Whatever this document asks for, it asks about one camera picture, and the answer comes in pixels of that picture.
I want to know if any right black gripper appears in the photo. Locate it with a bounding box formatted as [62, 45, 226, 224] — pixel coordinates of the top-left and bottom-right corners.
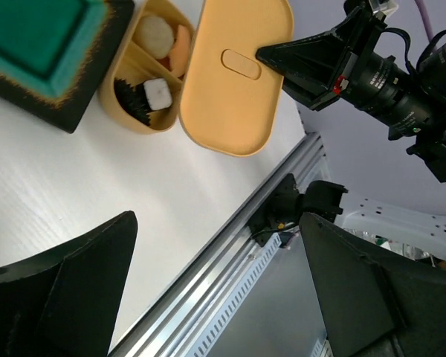
[256, 7, 446, 141]

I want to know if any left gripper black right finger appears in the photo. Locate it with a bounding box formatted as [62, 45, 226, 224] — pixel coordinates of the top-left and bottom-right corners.
[299, 213, 446, 356]

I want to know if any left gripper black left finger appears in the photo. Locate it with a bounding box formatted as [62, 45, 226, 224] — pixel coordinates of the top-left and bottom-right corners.
[0, 211, 138, 356]

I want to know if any orange lunch box lid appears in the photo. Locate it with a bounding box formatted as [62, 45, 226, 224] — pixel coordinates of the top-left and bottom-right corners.
[179, 1, 294, 157]

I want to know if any white tofu cube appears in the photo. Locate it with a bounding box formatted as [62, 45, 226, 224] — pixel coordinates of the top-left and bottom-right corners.
[142, 78, 173, 112]

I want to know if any white rice ball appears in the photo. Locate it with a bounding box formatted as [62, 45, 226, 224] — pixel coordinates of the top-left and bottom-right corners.
[132, 15, 175, 60]

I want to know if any orange lunch box base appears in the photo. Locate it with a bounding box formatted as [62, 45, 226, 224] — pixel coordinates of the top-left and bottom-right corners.
[98, 1, 194, 135]

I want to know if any black seaweed piece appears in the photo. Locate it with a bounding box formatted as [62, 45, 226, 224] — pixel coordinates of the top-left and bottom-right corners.
[114, 79, 151, 126]

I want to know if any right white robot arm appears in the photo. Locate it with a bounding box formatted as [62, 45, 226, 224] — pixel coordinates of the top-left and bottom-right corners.
[256, 1, 446, 183]

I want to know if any square teal black plate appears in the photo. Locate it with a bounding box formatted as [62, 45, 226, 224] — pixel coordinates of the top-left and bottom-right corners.
[0, 0, 135, 133]

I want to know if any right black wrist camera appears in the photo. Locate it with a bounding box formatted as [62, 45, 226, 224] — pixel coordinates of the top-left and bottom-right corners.
[343, 0, 399, 20]

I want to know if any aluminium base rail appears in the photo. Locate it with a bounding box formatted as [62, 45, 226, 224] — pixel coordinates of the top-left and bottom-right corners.
[110, 133, 325, 356]

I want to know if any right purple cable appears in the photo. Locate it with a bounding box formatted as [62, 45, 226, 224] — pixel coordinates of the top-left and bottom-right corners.
[416, 0, 436, 39]

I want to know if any white slotted cable duct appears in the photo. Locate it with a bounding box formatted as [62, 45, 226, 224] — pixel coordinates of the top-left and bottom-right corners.
[186, 234, 282, 356]

